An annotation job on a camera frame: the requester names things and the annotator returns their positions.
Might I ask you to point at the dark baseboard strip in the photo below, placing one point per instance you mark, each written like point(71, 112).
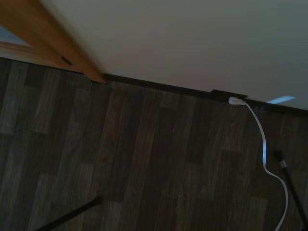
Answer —
point(154, 85)

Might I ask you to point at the black tripod leg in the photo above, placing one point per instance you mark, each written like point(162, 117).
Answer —
point(292, 187)
point(69, 214)

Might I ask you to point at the dark wall outlet plate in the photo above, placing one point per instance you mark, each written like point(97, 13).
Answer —
point(225, 94)

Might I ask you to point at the wooden door frame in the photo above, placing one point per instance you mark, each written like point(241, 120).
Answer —
point(60, 41)

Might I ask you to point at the white power plug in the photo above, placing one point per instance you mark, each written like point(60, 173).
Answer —
point(236, 101)

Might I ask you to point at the wooden door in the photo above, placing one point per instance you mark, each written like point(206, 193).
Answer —
point(24, 51)

